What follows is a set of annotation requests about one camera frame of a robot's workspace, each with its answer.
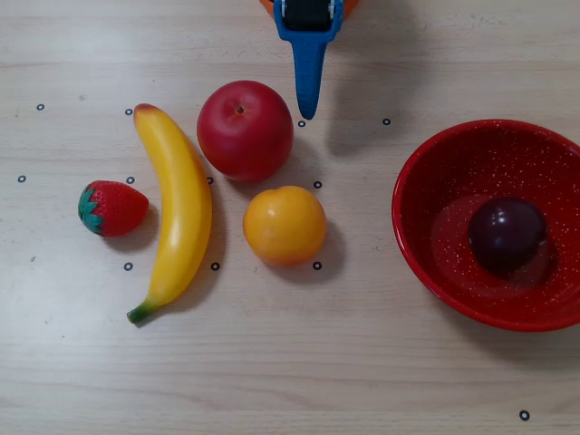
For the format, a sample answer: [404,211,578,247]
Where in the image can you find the dark purple plum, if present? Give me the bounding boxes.
[467,196,548,278]

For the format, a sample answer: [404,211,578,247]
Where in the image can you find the red apple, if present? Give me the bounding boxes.
[196,80,295,183]

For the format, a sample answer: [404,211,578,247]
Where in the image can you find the red speckled enamel bowl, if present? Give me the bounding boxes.
[391,119,580,333]

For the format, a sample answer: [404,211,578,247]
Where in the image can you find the red strawberry with green leaves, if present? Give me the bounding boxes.
[77,179,150,238]

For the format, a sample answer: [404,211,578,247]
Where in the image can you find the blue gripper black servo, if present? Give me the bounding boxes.
[272,0,344,121]

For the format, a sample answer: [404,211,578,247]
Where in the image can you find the round orange apricot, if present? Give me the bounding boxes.
[242,185,328,267]

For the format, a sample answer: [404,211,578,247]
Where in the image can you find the yellow banana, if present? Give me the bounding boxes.
[126,102,213,325]

